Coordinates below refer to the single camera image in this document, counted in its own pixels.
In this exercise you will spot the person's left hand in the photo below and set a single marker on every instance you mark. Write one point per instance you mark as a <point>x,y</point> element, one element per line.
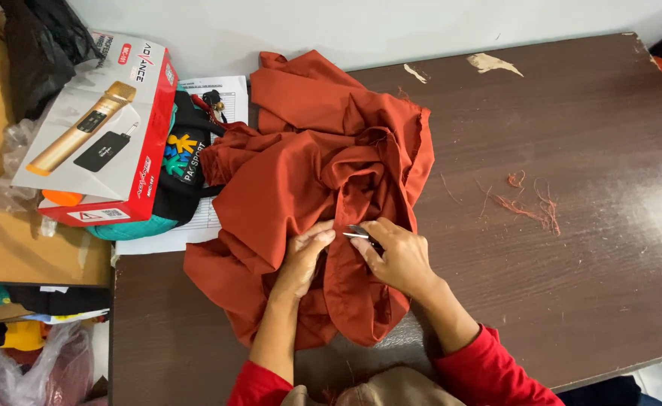
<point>300,262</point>

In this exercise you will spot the person's right hand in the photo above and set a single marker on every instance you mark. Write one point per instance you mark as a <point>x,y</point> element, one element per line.
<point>401,259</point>

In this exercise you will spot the small metal thread snips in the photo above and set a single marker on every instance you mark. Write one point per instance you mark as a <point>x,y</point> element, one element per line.
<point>362,232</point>

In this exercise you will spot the rust orange fabric garment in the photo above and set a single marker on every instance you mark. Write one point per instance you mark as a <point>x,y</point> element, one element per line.
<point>314,186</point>

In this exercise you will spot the white printed paper sheet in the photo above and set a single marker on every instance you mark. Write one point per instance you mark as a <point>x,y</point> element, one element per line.
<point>218,163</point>

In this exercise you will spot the beige cloth on lap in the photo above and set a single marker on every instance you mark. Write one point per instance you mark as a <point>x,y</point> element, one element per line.
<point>376,389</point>

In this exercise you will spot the pile of orange thread scraps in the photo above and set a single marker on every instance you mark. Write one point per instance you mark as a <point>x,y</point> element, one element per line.
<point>525,206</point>

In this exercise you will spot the black teal bag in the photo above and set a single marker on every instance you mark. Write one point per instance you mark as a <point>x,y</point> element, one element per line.
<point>178,169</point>

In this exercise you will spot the red white microphone box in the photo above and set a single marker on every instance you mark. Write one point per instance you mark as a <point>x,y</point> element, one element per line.
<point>102,135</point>

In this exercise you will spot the orange plastic object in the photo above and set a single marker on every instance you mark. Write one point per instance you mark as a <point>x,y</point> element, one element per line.
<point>62,198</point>

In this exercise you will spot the brown cardboard box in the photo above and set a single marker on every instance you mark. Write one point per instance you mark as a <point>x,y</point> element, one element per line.
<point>20,225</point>

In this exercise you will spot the clear plastic wrap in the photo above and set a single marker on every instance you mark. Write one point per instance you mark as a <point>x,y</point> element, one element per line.
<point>1,180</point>

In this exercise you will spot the black plastic bag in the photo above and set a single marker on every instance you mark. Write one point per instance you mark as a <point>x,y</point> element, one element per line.
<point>40,48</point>

